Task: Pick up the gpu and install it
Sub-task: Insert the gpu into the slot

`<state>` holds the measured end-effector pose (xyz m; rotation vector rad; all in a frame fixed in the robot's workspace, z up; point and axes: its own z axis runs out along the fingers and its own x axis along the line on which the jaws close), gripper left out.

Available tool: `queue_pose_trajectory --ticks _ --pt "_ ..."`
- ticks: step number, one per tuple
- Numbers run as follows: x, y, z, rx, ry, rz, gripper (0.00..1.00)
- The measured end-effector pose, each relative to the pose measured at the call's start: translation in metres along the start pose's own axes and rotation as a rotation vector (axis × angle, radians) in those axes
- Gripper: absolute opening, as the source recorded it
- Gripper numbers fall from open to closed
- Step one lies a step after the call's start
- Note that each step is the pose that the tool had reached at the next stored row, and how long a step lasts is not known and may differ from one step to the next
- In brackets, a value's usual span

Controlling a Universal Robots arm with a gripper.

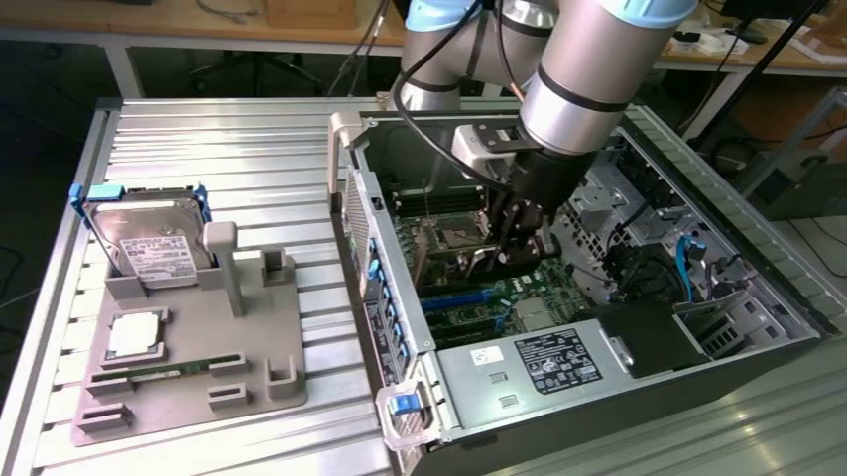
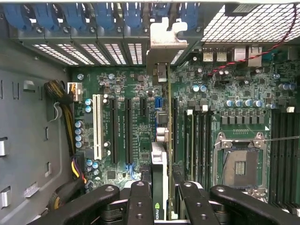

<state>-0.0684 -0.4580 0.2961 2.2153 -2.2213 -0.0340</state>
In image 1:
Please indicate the grey power supply unit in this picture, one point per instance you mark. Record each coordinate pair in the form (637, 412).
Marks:
(516, 377)

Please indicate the black monitor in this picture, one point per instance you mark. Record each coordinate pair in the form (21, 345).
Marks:
(747, 10)

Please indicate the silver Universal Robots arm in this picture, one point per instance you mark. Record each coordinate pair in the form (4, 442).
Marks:
(581, 74)

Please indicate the black open PC case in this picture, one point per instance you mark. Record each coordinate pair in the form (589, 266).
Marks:
(661, 406)

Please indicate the hard disk in blue carrier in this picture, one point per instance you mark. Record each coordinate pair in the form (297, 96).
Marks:
(148, 233)

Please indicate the blue case latch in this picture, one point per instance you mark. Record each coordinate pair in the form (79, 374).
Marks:
(401, 404)

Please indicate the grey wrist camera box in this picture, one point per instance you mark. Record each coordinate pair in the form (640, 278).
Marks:
(476, 149)

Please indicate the wooden desk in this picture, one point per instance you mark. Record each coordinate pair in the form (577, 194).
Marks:
(165, 25)

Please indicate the brown wooden box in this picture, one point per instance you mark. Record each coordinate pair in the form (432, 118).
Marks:
(304, 12)

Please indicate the grey metal frame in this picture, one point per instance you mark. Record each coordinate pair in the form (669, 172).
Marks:
(794, 134)

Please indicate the green RAM stick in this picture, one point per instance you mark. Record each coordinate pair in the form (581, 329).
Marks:
(172, 372)

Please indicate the grey disk bay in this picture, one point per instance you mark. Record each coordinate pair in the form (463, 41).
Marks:
(728, 327)

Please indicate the grey parts rack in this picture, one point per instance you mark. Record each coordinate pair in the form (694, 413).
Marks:
(192, 327)

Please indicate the green motherboard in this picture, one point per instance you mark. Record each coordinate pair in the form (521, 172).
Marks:
(529, 302)

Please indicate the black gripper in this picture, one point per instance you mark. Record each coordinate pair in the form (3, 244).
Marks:
(549, 181)

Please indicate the silver CPU chip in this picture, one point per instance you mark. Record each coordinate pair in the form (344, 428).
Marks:
(132, 336)

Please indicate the black plastic shroud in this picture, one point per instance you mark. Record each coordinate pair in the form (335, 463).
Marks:
(641, 337)

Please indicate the perforated metal drive cage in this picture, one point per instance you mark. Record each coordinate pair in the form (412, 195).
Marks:
(595, 198)

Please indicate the black office chair base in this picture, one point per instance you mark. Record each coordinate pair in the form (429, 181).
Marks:
(255, 64)

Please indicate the socket locking lever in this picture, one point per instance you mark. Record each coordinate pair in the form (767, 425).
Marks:
(431, 203)

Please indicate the CPU socket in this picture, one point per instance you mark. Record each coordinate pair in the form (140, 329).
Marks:
(457, 235)

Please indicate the Nvidia graphics card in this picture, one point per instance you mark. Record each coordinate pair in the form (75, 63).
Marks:
(456, 265)

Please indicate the blue expansion slot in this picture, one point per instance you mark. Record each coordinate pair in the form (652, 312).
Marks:
(456, 300)

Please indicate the white item on desk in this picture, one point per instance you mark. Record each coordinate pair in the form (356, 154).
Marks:
(711, 43)

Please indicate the black slanted pole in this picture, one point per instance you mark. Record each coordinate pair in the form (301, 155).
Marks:
(754, 68)

